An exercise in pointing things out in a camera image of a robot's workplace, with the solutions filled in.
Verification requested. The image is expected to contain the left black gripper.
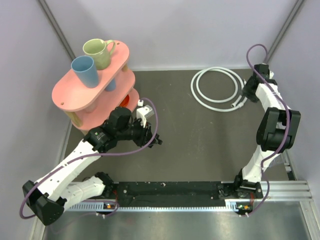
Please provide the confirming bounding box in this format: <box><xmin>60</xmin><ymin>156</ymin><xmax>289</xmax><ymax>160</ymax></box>
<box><xmin>116</xmin><ymin>117</ymin><xmax>158</xmax><ymax>148</ymax></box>

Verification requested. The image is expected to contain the white hose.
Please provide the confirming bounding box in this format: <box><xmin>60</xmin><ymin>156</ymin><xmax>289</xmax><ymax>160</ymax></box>
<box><xmin>190</xmin><ymin>66</ymin><xmax>250</xmax><ymax>113</ymax></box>

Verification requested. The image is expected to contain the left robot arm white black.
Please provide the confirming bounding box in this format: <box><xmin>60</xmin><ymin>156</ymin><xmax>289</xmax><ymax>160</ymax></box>
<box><xmin>22</xmin><ymin>105</ymin><xmax>162</xmax><ymax>226</ymax></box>

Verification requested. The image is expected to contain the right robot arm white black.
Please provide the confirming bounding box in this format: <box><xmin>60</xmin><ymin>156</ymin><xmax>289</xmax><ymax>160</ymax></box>
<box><xmin>233</xmin><ymin>63</ymin><xmax>301</xmax><ymax>198</ymax></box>

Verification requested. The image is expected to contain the orange bowl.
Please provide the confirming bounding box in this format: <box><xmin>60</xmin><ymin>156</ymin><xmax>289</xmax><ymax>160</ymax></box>
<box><xmin>118</xmin><ymin>95</ymin><xmax>130</xmax><ymax>108</ymax></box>

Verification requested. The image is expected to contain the small blue cup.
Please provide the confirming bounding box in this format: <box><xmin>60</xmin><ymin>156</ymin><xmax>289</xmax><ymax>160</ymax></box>
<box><xmin>104</xmin><ymin>78</ymin><xmax>116</xmax><ymax>92</ymax></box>

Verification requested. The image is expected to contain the clear plastic cup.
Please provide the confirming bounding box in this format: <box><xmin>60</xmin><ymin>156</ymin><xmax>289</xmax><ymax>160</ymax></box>
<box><xmin>269</xmin><ymin>154</ymin><xmax>287</xmax><ymax>168</ymax></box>

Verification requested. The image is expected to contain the pink three-tier shelf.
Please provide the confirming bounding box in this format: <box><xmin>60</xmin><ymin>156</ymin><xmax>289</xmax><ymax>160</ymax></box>
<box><xmin>51</xmin><ymin>40</ymin><xmax>140</xmax><ymax>134</ymax></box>

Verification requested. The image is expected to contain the blue plastic cup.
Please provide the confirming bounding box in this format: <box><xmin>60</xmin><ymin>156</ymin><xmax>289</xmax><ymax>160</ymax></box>
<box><xmin>71</xmin><ymin>55</ymin><xmax>100</xmax><ymax>89</ymax></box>

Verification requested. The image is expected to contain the green ceramic mug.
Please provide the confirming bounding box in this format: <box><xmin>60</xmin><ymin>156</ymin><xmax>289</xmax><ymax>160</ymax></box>
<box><xmin>82</xmin><ymin>38</ymin><xmax>117</xmax><ymax>70</ymax></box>

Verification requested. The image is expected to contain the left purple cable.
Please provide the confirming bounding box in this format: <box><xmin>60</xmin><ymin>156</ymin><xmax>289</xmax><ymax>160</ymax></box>
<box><xmin>19</xmin><ymin>97</ymin><xmax>159</xmax><ymax>220</ymax></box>

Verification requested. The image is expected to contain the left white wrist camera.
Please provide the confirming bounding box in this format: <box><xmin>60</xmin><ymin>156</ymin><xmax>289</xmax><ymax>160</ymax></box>
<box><xmin>136</xmin><ymin>99</ymin><xmax>155</xmax><ymax>128</ymax></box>

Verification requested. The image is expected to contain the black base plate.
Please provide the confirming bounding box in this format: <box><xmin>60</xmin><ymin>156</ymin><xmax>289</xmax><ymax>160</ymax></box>
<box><xmin>109</xmin><ymin>181</ymin><xmax>262</xmax><ymax>201</ymax></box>

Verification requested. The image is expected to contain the slotted cable duct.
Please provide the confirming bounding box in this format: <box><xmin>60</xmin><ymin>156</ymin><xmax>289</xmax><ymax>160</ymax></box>
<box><xmin>64</xmin><ymin>198</ymin><xmax>253</xmax><ymax>212</ymax></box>

